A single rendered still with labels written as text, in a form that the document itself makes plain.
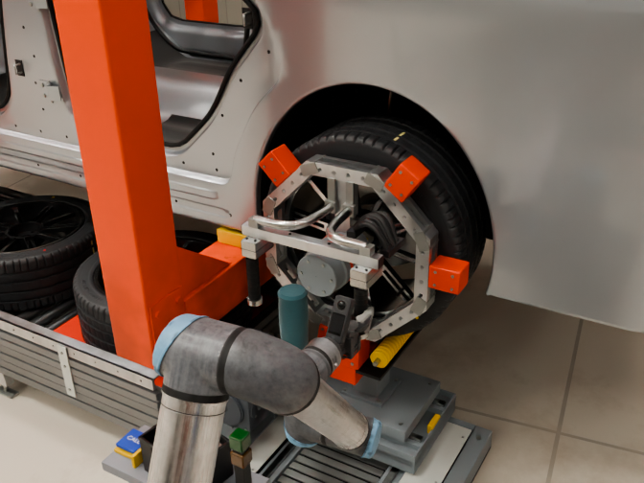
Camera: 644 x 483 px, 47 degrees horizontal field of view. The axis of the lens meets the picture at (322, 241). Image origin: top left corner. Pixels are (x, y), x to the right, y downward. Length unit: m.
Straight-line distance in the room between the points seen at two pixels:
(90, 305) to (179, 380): 1.49
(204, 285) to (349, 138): 0.67
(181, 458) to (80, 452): 1.61
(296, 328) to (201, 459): 0.98
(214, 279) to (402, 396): 0.76
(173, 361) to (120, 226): 0.88
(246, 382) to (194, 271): 1.15
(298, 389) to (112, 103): 0.98
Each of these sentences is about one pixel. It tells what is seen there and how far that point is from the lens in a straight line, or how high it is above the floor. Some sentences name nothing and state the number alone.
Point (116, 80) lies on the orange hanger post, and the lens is 1.94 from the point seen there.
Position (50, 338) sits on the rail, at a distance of 2.81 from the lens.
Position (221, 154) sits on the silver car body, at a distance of 2.51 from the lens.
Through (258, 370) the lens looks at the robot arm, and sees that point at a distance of 1.21.
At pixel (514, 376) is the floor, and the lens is 3.15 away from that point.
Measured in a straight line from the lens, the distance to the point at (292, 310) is 2.19.
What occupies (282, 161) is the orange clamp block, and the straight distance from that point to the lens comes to 2.16.
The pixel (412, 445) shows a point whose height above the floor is 0.16.
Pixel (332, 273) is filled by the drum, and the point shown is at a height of 0.87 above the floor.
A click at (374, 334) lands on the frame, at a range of 2.24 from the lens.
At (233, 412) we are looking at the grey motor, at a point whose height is 0.32.
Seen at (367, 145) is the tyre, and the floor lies 1.16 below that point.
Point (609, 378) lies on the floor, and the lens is 3.24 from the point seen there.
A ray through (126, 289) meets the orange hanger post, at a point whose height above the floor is 0.79.
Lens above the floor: 1.88
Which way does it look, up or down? 27 degrees down
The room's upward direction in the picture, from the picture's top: 1 degrees counter-clockwise
